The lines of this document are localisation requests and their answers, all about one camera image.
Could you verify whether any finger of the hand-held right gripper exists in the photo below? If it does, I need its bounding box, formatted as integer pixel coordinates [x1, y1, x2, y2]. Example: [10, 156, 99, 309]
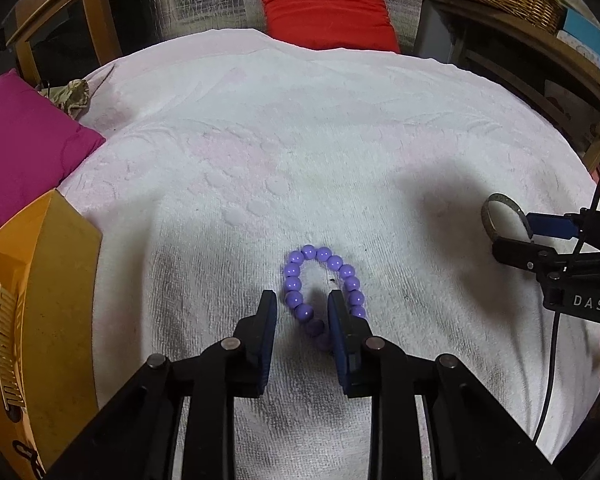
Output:
[525, 209, 600, 252]
[491, 237, 600, 275]

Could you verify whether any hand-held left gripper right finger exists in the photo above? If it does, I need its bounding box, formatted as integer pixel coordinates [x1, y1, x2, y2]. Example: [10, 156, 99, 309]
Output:
[326, 289, 561, 480]

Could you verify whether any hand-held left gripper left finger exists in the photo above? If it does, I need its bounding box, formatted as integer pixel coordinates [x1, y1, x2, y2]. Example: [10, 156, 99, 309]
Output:
[45, 289, 279, 480]

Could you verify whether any purple bead bracelet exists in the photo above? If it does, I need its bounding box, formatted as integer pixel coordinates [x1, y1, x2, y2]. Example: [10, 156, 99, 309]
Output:
[282, 244, 368, 353]

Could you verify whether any silver cuff bracelet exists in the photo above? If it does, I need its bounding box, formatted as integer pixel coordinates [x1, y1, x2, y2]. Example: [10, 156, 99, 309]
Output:
[481, 192, 533, 243]

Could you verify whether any orange plastic box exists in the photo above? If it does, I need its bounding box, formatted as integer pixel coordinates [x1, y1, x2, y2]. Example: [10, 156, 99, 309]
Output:
[0, 187, 105, 480]

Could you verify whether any blue and white box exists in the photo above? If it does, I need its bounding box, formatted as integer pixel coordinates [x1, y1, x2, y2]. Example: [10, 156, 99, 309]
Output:
[555, 7, 600, 86]

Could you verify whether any white fluffy blanket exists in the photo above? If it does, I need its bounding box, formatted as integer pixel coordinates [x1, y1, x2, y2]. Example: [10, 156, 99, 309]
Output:
[55, 27, 600, 480]

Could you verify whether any wooden shelf unit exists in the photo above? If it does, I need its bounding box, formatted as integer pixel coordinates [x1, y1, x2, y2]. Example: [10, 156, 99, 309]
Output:
[425, 0, 600, 161]

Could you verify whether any pink cushion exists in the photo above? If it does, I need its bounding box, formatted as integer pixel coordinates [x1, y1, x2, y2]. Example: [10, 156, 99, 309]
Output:
[0, 69, 107, 246]

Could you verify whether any beige crumpled cloth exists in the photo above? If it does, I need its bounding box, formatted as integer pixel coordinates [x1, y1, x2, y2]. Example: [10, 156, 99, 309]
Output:
[35, 79, 91, 122]

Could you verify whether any red cushion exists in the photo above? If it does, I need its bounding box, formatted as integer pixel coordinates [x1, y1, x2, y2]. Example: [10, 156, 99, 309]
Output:
[256, 0, 402, 55]

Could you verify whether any black cable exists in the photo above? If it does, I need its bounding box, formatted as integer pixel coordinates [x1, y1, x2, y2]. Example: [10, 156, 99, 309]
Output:
[532, 150, 600, 443]

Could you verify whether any black hair tie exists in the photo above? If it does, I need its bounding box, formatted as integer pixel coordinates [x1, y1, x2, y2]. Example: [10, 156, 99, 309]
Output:
[12, 439, 46, 479]

